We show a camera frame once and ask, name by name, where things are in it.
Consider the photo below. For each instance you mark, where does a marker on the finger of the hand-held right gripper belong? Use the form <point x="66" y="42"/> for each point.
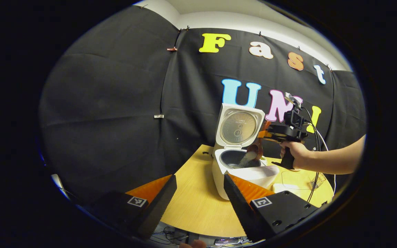
<point x="266" y="125"/>
<point x="265" y="135"/>

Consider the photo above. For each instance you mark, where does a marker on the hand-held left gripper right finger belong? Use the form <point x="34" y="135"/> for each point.
<point x="241" y="210"/>

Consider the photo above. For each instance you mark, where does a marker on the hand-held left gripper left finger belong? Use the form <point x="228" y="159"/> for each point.
<point x="155" y="210"/>

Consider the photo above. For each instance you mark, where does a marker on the white rice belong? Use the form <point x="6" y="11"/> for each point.
<point x="246" y="159"/>

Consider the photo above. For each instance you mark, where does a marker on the white rice cooker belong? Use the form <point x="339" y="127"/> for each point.
<point x="219" y="172"/>

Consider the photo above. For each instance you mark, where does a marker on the silver clip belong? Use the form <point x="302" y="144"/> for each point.
<point x="159" y="116"/>

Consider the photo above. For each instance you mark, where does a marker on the black backdrop cloth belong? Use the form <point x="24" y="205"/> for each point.
<point x="109" y="103"/>

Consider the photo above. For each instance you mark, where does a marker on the copper clip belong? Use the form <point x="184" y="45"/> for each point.
<point x="172" y="49"/>

